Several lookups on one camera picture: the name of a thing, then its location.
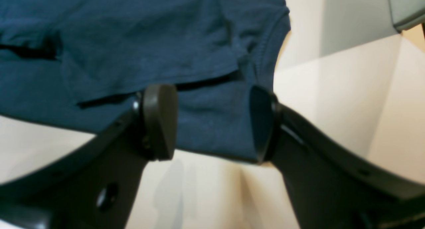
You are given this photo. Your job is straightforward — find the dark blue T-shirt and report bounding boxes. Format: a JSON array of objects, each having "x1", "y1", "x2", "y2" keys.
[{"x1": 1, "y1": 0, "x2": 291, "y2": 162}]

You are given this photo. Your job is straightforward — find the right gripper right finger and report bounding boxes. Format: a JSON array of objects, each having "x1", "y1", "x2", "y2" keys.
[{"x1": 249, "y1": 86, "x2": 425, "y2": 229}]

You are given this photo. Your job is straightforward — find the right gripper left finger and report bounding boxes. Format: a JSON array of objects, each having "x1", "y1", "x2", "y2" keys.
[{"x1": 1, "y1": 84, "x2": 178, "y2": 229}]

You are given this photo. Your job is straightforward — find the grey table edge panel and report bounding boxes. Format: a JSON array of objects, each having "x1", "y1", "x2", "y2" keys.
[{"x1": 389, "y1": 0, "x2": 425, "y2": 32}]

